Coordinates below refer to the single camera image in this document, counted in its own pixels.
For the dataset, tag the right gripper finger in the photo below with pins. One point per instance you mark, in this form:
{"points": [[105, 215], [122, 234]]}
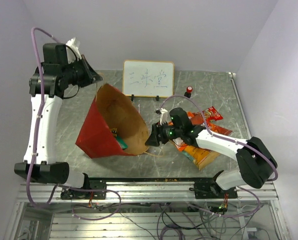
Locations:
{"points": [[153, 141], [155, 130]]}

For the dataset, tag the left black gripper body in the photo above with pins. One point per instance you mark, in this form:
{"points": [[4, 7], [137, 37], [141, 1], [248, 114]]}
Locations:
{"points": [[81, 76]]}

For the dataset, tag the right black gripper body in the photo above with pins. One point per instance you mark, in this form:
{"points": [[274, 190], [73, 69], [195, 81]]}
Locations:
{"points": [[168, 132]]}

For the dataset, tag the green white snack pack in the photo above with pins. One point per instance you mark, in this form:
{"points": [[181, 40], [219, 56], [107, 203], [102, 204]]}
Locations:
{"points": [[121, 142]]}

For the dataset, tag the red doritos chips bag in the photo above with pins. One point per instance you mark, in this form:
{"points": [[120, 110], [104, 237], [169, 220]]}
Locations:
{"points": [[218, 130]]}

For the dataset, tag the red paper bag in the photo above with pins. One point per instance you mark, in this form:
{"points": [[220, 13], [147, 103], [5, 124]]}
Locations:
{"points": [[109, 109]]}

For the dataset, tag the orange kettle chips bag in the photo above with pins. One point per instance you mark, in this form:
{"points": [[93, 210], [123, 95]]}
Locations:
{"points": [[199, 156]]}

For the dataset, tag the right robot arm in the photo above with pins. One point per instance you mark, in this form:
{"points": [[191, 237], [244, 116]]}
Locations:
{"points": [[256, 165]]}

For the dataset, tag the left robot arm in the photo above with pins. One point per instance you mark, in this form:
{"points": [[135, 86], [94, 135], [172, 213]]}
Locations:
{"points": [[63, 66]]}

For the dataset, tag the orange snack pack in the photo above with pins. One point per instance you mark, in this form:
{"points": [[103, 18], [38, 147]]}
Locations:
{"points": [[179, 144]]}

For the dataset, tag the yellow candy pack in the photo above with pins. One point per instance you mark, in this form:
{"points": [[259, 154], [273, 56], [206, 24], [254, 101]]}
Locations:
{"points": [[114, 131]]}

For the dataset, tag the small whiteboard with stand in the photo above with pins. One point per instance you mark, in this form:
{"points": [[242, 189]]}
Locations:
{"points": [[148, 78]]}

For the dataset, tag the red snack pack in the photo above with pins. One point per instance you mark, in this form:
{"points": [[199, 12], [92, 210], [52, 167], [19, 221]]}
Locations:
{"points": [[210, 115]]}

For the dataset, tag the red black stamp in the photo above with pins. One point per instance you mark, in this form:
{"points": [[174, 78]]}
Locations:
{"points": [[188, 92]]}

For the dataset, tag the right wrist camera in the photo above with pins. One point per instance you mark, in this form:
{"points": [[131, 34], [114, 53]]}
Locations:
{"points": [[163, 113]]}

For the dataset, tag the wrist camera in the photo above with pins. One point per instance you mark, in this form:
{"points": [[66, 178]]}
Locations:
{"points": [[163, 113], [72, 48]]}

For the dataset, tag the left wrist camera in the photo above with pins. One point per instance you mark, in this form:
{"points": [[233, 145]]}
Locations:
{"points": [[72, 48]]}

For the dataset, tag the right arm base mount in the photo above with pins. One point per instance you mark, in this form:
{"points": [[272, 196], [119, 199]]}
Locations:
{"points": [[208, 189]]}

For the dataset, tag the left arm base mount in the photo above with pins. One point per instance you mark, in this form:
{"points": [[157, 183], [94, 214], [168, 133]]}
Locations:
{"points": [[98, 188]]}

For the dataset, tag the aluminium rail frame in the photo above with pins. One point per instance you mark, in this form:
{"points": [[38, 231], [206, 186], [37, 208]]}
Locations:
{"points": [[147, 210]]}

